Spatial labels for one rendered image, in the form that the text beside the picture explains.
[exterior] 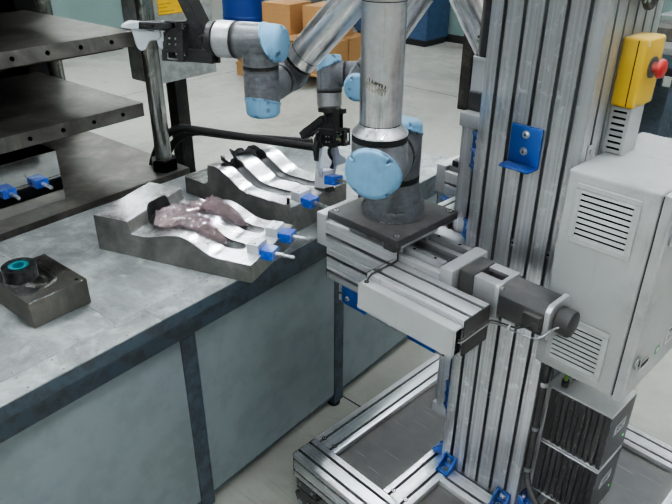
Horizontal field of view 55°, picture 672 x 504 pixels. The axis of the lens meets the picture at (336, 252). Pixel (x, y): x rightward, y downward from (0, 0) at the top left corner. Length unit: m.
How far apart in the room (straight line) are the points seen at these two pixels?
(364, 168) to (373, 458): 1.03
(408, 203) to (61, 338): 0.86
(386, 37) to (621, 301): 0.69
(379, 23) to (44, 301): 0.99
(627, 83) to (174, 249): 1.17
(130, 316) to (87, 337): 0.12
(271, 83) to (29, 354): 0.80
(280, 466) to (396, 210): 1.14
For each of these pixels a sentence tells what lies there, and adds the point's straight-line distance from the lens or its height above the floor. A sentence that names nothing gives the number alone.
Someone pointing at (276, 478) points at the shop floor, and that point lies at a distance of 2.30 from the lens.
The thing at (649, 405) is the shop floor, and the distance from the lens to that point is 2.82.
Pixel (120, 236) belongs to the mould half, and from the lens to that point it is 1.93.
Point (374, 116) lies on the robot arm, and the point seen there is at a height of 1.32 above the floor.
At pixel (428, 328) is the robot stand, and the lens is 1.35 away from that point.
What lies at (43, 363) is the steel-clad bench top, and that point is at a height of 0.80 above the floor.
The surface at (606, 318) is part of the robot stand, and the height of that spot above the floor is 0.94.
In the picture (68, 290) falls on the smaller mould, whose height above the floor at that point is 0.86.
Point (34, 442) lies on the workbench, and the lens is 1.66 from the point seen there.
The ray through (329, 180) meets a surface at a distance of 2.03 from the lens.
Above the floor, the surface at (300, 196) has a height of 0.91.
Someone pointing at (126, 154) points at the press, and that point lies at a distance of 2.78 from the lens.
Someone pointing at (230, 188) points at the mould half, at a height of 0.88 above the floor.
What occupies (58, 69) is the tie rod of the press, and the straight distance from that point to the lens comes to 3.05.
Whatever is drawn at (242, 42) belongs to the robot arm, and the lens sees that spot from 1.39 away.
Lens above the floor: 1.69
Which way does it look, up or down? 28 degrees down
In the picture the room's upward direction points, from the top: straight up
